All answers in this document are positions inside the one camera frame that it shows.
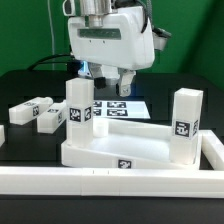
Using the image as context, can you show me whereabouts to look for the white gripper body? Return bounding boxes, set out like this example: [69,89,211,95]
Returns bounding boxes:
[68,7,155,70]

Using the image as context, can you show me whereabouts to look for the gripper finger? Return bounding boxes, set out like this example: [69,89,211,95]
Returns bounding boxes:
[118,68,136,97]
[89,63,106,89]

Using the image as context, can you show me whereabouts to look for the white desk top panel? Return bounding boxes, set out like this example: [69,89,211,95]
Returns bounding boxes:
[61,118,202,170]

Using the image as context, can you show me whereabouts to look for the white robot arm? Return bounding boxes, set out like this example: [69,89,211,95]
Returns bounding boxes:
[63,0,155,97]

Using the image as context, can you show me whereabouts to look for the sheet with four tags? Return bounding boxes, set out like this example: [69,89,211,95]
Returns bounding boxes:
[93,100,150,119]

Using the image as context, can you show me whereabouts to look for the white U-shaped obstacle fence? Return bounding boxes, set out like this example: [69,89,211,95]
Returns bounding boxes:
[0,125,224,199]

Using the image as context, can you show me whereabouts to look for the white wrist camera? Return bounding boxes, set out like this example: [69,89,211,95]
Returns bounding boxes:
[152,27,172,51]

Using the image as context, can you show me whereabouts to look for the black cable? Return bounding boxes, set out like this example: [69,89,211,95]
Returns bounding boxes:
[27,53,73,72]

